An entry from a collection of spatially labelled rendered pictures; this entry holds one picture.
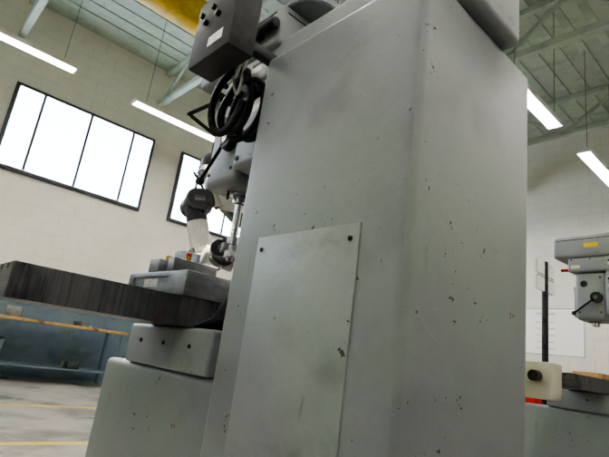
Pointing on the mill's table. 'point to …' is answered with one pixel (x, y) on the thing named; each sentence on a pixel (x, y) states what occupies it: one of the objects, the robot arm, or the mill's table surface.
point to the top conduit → (267, 27)
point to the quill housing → (226, 171)
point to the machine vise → (185, 281)
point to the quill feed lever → (216, 157)
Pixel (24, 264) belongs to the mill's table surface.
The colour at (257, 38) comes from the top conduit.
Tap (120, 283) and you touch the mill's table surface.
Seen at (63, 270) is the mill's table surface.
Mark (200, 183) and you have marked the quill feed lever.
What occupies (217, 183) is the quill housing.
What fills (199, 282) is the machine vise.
